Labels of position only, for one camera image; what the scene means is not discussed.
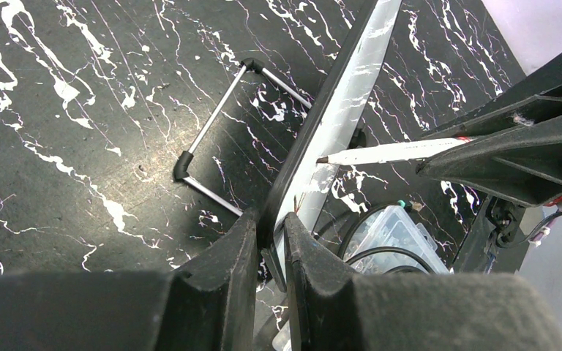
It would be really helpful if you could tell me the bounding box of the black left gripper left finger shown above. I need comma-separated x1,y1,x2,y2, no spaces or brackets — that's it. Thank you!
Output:
0,209,258,350

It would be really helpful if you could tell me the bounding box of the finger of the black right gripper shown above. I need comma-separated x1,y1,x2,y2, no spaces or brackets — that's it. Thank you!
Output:
416,115,562,207
421,53,562,140

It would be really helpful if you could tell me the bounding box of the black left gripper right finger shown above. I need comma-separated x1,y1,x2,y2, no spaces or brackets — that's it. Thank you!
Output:
283,212,562,350

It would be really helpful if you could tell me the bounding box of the red whiteboard marker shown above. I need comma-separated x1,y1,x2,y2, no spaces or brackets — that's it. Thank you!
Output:
316,137,475,165

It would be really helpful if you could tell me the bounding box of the small white whiteboard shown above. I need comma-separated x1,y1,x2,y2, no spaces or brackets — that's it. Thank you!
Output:
258,1,401,297

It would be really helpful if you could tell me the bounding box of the clear plastic parts box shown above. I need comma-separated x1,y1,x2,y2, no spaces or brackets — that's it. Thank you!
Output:
336,201,450,275

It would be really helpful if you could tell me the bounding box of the coiled black cable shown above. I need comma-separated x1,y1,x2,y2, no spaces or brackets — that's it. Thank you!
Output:
310,200,437,275

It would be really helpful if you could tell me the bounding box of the whiteboard metal wire stand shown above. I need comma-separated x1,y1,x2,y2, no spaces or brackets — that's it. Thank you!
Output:
173,57,313,217

